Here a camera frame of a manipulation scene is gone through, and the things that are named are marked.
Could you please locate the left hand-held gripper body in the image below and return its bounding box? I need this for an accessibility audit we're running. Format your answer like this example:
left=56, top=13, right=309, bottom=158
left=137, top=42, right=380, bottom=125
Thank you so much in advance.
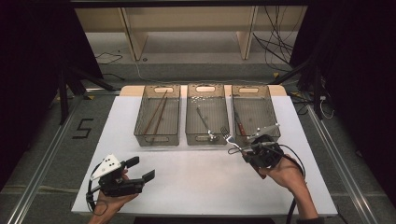
left=90, top=154, right=146, bottom=198

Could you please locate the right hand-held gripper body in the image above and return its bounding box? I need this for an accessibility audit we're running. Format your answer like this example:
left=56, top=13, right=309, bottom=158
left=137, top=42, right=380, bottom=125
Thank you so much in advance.
left=243, top=123, right=285, bottom=170

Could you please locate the fork with wooden handle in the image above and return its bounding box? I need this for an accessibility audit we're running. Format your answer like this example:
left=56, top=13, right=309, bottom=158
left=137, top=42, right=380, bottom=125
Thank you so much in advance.
left=219, top=125, right=268, bottom=181

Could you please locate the knife with wooden handle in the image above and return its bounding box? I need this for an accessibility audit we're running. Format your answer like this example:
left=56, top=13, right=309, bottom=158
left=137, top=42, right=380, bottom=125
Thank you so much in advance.
left=233, top=110, right=248, bottom=139

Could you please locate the translucent grey plastic bin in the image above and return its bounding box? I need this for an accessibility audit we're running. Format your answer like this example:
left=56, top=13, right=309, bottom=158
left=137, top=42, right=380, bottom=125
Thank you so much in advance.
left=231, top=84, right=282, bottom=148
left=185, top=83, right=231, bottom=147
left=134, top=84, right=181, bottom=147

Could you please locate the brown wooden chopstick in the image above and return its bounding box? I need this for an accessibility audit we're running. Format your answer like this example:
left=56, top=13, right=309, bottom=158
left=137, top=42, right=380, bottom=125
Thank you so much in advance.
left=150, top=96, right=168, bottom=145
left=142, top=89, right=169, bottom=136

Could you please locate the silver metal spoon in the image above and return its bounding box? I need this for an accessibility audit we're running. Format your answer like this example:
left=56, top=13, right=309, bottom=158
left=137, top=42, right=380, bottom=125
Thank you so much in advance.
left=195, top=106, right=220, bottom=143

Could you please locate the person's right hand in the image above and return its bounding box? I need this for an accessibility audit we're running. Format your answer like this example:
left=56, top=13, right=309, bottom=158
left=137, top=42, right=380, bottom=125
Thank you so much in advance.
left=259, top=154, right=305, bottom=191

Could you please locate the person's left hand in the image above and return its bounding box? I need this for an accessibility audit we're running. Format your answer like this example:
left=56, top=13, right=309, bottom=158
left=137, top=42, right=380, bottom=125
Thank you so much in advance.
left=92, top=169, right=140, bottom=219

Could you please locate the white table sheet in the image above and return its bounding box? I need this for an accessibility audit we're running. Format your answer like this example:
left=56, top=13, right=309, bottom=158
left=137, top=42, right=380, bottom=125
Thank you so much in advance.
left=70, top=94, right=339, bottom=217

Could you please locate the black metal stand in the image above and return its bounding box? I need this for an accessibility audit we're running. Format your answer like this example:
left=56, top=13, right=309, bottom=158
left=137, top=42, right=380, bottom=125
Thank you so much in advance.
left=270, top=59, right=325, bottom=120
left=57, top=63, right=116, bottom=125

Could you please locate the black curtain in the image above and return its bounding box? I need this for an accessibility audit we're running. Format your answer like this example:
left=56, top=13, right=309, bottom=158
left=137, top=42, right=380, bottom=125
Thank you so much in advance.
left=290, top=0, right=396, bottom=206
left=0, top=0, right=104, bottom=190

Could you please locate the light wooden shelf unit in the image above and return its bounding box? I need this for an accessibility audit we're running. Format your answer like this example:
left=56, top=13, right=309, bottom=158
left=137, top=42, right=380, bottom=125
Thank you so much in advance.
left=74, top=5, right=309, bottom=62

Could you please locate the thin black wire loop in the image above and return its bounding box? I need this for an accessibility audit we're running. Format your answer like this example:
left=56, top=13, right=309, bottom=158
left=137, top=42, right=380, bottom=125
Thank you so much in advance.
left=227, top=146, right=246, bottom=156

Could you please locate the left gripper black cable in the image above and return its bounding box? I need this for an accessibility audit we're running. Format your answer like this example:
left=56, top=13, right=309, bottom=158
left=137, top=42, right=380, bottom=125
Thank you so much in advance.
left=85, top=161, right=110, bottom=217

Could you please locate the aluminium floor rail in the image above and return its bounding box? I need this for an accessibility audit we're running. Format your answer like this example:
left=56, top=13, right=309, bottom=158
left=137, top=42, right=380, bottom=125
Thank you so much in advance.
left=6, top=92, right=87, bottom=224
left=305, top=104, right=381, bottom=224

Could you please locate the short aluminium rail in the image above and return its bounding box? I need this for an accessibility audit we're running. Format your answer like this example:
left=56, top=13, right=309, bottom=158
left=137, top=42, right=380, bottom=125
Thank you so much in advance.
left=84, top=88, right=121, bottom=95

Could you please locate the white plug with cable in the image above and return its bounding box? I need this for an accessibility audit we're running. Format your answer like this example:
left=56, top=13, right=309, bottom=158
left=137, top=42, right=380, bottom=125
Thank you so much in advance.
left=318, top=94, right=335, bottom=119

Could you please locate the bundle of black floor cables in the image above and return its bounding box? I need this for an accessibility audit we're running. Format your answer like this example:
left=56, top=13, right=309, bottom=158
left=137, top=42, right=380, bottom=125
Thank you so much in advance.
left=251, top=6, right=300, bottom=73

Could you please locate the black floor cable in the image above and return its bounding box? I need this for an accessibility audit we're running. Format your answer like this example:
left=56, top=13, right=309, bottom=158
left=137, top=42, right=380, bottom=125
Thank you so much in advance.
left=94, top=50, right=125, bottom=81

